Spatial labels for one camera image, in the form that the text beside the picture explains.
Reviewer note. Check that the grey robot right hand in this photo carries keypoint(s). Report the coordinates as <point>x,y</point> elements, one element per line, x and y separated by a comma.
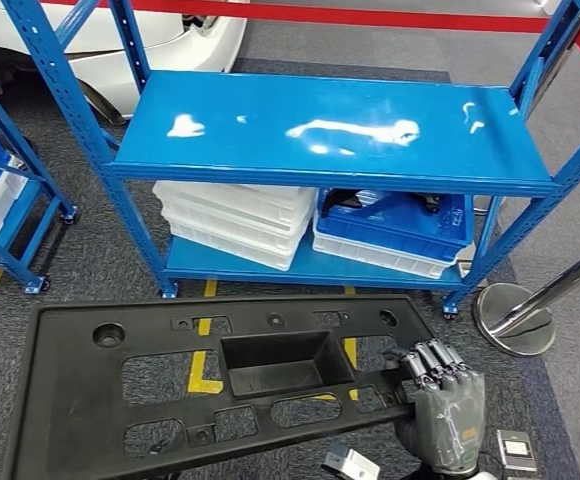
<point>450,417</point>

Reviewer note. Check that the black plastic licence plate bracket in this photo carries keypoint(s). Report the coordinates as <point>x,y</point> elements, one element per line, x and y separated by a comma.
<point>70,384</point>

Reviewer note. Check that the long blue metal shelf rack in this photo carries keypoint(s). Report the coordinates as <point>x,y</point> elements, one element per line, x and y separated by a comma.
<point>320,132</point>

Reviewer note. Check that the metal floor socket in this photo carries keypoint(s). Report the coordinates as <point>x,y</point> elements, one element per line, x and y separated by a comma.
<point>466,260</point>
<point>517,450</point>
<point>520,478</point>

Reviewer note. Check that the blue plastic tray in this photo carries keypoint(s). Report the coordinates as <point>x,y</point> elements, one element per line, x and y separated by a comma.
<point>395,228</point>

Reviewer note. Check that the red barrier belt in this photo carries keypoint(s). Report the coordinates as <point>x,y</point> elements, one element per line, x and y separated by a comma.
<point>370,16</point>

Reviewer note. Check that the white car body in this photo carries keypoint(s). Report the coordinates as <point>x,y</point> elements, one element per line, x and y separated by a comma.
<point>145,60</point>

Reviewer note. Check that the blue metal rack with bins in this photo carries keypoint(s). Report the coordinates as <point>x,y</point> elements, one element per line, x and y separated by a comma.
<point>5,262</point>

